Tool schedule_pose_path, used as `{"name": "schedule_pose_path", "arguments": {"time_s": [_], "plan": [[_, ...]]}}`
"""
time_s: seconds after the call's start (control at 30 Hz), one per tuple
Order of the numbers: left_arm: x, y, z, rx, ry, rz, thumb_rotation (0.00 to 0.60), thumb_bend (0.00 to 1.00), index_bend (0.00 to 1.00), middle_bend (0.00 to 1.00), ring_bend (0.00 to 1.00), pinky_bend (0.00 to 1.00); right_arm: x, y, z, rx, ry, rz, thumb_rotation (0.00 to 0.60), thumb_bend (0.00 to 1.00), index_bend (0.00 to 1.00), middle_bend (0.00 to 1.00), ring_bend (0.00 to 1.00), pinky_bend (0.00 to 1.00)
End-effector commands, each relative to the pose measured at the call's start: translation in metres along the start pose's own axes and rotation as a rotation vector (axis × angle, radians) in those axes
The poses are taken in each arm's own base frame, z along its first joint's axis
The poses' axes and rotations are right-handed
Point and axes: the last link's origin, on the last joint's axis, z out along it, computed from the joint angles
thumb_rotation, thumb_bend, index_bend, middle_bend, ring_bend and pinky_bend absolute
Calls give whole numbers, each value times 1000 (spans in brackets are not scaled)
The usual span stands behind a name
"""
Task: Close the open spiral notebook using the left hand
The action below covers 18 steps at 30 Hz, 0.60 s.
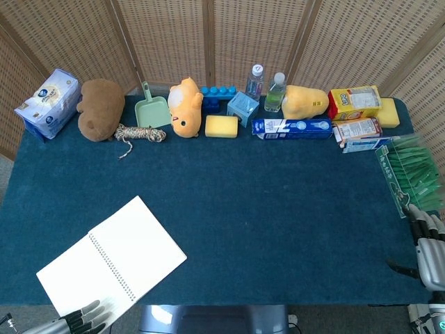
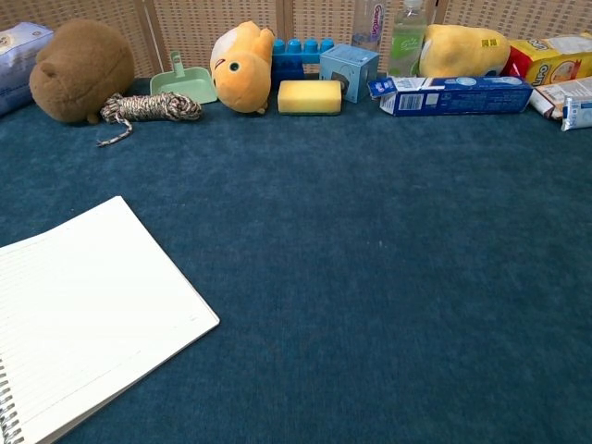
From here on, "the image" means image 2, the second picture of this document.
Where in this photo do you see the blue toothpaste box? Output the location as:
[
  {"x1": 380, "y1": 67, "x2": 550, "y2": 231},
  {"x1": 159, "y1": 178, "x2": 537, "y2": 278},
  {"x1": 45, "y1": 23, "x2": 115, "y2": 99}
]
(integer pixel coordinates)
[{"x1": 367, "y1": 75, "x2": 535, "y2": 117}]

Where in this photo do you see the white spiral lined notebook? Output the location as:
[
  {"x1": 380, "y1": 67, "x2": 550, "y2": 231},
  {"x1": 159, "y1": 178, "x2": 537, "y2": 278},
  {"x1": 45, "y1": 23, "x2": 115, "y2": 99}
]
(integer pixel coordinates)
[{"x1": 0, "y1": 195, "x2": 221, "y2": 444}]

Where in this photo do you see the light blue toy building block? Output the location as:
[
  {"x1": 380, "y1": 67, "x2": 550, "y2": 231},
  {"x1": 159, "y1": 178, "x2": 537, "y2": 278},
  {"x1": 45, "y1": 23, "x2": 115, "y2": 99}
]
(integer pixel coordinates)
[{"x1": 271, "y1": 38, "x2": 336, "y2": 65}]

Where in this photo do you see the dark blue toy building block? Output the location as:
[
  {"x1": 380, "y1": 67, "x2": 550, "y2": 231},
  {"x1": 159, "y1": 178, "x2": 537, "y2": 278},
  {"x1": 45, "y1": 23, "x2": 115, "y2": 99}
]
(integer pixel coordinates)
[{"x1": 271, "y1": 59, "x2": 306, "y2": 87}]

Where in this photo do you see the light blue cardboard cube box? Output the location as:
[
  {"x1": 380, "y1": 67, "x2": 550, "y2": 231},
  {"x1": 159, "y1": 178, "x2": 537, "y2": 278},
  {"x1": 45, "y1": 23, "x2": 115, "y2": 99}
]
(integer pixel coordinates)
[{"x1": 319, "y1": 43, "x2": 381, "y2": 105}]

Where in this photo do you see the dark blue felt table mat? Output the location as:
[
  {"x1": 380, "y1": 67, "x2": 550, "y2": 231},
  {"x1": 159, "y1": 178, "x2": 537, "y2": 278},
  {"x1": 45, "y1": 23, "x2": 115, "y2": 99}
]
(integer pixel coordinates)
[{"x1": 0, "y1": 71, "x2": 592, "y2": 444}]

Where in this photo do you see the braided multicolour rope bundle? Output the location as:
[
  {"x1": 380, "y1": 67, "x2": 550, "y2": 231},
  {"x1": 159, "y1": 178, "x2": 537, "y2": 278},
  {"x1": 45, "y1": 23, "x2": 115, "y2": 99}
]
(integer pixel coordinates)
[{"x1": 95, "y1": 91, "x2": 204, "y2": 148}]

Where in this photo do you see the white blue tube box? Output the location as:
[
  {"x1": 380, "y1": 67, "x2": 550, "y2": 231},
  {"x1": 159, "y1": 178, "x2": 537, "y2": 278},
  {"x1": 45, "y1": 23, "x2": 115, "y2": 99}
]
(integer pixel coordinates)
[{"x1": 560, "y1": 95, "x2": 592, "y2": 132}]

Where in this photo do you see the yellow plush toy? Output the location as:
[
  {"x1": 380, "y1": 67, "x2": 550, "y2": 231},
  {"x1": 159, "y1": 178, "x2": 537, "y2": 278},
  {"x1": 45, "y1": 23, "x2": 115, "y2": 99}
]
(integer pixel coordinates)
[{"x1": 418, "y1": 23, "x2": 512, "y2": 79}]

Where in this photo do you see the orange white snack pack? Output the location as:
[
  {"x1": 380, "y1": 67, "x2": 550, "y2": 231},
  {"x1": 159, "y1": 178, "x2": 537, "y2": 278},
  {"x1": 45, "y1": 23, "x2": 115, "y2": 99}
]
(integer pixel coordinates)
[{"x1": 528, "y1": 77, "x2": 592, "y2": 122}]

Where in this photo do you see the blue white tissue pack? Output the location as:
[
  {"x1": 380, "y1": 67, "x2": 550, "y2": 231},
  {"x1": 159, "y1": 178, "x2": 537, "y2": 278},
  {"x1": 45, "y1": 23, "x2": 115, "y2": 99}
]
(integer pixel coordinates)
[{"x1": 0, "y1": 21, "x2": 56, "y2": 117}]

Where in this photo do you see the clear bottle with green liquid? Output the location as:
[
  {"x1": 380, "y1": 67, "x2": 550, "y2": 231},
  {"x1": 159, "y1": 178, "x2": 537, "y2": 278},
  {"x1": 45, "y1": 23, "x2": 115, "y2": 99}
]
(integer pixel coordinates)
[{"x1": 387, "y1": 0, "x2": 427, "y2": 79}]

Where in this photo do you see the yellow Lipo biscuit bag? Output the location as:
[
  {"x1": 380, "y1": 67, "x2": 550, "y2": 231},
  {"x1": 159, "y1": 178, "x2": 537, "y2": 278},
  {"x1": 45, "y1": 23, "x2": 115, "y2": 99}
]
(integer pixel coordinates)
[{"x1": 501, "y1": 34, "x2": 592, "y2": 88}]

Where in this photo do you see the clear bottle with white cap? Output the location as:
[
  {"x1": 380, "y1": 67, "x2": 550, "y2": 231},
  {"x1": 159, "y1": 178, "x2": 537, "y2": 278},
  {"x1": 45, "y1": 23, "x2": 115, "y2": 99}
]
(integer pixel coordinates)
[{"x1": 351, "y1": 0, "x2": 388, "y2": 50}]

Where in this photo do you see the orange plush hamster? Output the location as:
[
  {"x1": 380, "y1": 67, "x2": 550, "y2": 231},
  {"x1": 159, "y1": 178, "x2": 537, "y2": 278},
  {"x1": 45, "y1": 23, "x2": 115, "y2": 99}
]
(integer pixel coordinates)
[{"x1": 209, "y1": 20, "x2": 276, "y2": 116}]

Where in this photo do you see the green plastic dustpan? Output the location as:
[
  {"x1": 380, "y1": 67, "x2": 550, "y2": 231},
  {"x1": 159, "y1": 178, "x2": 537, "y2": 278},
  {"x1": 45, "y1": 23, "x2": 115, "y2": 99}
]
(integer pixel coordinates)
[{"x1": 149, "y1": 51, "x2": 218, "y2": 105}]

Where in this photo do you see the brown plush capybara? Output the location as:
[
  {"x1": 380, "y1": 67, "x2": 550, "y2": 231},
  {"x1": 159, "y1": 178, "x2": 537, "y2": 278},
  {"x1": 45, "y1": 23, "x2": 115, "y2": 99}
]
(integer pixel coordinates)
[{"x1": 29, "y1": 18, "x2": 136, "y2": 126}]

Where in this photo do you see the small yellow sponge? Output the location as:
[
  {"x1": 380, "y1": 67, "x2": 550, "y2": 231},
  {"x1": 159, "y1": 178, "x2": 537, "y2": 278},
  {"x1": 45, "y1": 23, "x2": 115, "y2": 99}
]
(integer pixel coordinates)
[{"x1": 277, "y1": 80, "x2": 343, "y2": 116}]

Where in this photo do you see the woven wicker folding screen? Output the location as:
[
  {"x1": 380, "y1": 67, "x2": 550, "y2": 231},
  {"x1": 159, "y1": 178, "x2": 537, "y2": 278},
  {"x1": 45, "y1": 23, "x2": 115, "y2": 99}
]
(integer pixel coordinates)
[{"x1": 0, "y1": 0, "x2": 592, "y2": 80}]

